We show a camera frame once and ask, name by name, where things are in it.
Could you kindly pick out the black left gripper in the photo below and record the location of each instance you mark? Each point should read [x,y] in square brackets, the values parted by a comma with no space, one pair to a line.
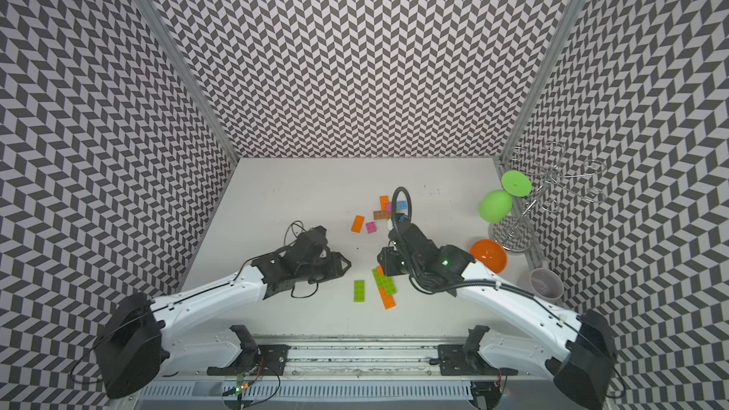
[334,262]

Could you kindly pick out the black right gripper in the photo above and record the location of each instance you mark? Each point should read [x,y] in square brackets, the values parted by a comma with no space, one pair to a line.
[388,267]

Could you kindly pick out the lime green lego plate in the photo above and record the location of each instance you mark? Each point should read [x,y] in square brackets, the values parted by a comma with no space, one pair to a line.
[359,291]

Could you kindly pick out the brown lego plate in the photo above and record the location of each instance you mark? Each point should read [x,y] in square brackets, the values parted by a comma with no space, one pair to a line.
[381,214]

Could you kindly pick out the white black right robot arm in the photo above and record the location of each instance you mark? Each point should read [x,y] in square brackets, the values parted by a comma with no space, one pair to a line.
[576,351]

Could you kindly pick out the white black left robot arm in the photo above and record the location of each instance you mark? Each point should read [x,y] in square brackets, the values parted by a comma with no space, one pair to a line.
[147,338]

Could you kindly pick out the orange plastic bowl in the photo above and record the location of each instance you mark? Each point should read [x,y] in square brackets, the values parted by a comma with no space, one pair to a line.
[491,254]

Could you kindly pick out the green plastic wine glass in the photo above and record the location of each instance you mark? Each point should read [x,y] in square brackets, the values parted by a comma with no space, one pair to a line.
[499,203]

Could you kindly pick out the grey mauve cup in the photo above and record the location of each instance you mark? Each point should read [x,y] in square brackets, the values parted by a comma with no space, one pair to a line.
[546,284]

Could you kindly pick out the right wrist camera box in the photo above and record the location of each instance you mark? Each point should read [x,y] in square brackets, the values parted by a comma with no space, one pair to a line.
[399,223]

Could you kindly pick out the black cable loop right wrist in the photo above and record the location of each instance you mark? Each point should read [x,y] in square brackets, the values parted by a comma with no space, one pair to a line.
[401,211]

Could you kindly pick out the wire glass rack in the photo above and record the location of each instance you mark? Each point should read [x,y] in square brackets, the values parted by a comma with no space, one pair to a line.
[514,233]

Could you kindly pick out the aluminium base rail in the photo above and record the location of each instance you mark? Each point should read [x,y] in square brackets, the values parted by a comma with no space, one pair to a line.
[417,373]

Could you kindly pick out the aluminium corner post right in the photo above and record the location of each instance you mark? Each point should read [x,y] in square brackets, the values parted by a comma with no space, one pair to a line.
[562,34]

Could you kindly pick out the aluminium corner post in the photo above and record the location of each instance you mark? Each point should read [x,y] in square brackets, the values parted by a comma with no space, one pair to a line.
[152,17]
[562,34]

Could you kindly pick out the aluminium corner post left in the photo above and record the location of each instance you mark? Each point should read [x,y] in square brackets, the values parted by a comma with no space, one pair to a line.
[152,17]

